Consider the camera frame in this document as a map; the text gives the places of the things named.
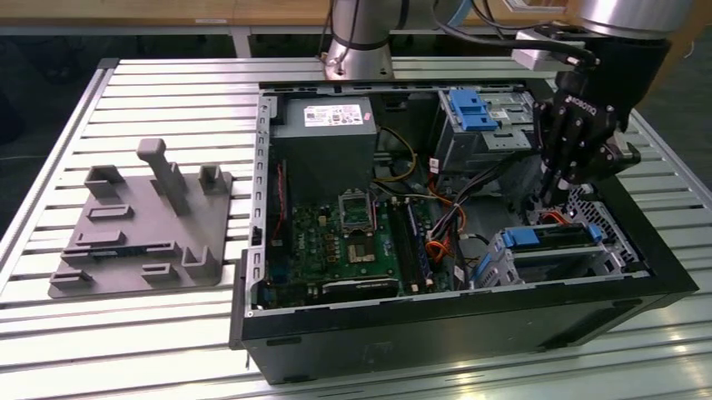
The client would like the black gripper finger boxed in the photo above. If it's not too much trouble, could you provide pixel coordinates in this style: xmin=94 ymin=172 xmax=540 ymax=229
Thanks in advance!
xmin=549 ymin=123 xmax=643 ymax=203
xmin=531 ymin=101 xmax=576 ymax=205

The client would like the red and black disk wire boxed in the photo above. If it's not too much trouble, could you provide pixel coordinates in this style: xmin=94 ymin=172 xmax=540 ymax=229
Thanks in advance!
xmin=539 ymin=210 xmax=575 ymax=228

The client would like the hard disk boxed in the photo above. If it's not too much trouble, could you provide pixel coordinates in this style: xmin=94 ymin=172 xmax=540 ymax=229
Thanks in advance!
xmin=499 ymin=222 xmax=607 ymax=253

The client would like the grey metal disk bay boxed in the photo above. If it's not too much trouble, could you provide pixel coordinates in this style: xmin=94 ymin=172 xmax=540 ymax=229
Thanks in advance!
xmin=472 ymin=222 xmax=650 ymax=291

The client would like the black RAM slot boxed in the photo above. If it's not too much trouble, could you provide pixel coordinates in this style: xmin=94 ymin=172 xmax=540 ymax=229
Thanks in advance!
xmin=405 ymin=199 xmax=439 ymax=288
xmin=389 ymin=197 xmax=424 ymax=295

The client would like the grey metal drive cage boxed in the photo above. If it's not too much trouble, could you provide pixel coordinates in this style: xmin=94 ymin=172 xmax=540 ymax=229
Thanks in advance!
xmin=436 ymin=85 xmax=561 ymax=176

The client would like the CPU socket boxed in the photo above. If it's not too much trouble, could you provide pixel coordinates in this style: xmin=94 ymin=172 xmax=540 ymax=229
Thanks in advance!
xmin=337 ymin=189 xmax=377 ymax=238

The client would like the grey power supply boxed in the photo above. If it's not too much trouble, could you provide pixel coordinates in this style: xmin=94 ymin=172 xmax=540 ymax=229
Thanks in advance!
xmin=270 ymin=96 xmax=380 ymax=209

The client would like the black graphics card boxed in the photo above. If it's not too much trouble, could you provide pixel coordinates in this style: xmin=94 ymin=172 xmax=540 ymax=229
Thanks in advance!
xmin=320 ymin=274 xmax=403 ymax=305

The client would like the green motherboard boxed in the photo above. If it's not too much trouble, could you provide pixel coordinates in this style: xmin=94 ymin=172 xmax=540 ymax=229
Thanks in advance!
xmin=261 ymin=182 xmax=469 ymax=312

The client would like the black PC case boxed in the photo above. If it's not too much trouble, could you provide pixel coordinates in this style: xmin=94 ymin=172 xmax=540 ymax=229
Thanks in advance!
xmin=229 ymin=77 xmax=702 ymax=387

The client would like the grey parts rack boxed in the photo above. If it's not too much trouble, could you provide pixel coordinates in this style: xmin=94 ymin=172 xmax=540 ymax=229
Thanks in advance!
xmin=47 ymin=137 xmax=236 ymax=299

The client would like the green RAM stick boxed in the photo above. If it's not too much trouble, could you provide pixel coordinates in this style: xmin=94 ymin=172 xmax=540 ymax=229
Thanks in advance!
xmin=89 ymin=246 xmax=150 ymax=260

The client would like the black wire bundle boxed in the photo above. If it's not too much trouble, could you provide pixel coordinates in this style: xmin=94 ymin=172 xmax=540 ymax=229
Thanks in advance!
xmin=428 ymin=149 xmax=536 ymax=293

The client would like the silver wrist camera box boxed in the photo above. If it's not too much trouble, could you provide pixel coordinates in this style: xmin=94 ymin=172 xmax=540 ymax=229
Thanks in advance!
xmin=511 ymin=28 xmax=603 ymax=71

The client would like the blue plastic drive bracket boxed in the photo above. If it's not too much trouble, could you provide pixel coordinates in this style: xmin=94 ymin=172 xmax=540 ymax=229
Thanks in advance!
xmin=449 ymin=89 xmax=501 ymax=133

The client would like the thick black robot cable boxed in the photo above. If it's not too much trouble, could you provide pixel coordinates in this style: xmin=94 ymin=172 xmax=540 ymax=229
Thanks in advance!
xmin=432 ymin=0 xmax=603 ymax=68

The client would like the yellow and black wire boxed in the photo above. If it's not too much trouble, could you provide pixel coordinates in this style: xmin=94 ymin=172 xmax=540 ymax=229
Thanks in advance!
xmin=373 ymin=127 xmax=420 ymax=183

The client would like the orange red wire bundle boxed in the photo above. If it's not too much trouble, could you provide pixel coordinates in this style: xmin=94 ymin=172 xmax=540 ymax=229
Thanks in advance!
xmin=425 ymin=237 xmax=467 ymax=268

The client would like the wooden desk grey frame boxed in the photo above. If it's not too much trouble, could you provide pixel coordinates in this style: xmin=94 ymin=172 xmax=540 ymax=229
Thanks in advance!
xmin=0 ymin=0 xmax=580 ymax=58

